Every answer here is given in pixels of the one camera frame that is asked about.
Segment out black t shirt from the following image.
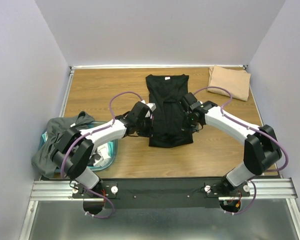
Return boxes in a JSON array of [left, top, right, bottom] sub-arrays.
[[145, 74, 193, 148]]

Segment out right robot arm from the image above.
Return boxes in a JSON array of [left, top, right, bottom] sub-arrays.
[[180, 92, 282, 196]]

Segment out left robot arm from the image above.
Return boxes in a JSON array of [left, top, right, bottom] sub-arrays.
[[50, 101, 156, 198]]

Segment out teal plastic basket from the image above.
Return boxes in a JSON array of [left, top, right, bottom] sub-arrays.
[[39, 121, 118, 171]]

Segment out white clothes in basket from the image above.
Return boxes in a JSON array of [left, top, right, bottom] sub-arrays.
[[92, 143, 111, 168]]

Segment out folded beige t shirt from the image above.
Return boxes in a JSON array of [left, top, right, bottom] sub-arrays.
[[208, 65, 251, 102]]

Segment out grey t shirt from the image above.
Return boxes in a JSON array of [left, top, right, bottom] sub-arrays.
[[31, 111, 95, 179]]

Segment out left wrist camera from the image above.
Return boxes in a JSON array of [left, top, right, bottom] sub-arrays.
[[145, 102, 156, 118]]

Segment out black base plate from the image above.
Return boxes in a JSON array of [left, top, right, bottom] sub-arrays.
[[72, 177, 250, 210]]

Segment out aluminium rail frame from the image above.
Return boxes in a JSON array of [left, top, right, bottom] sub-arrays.
[[19, 65, 300, 240]]

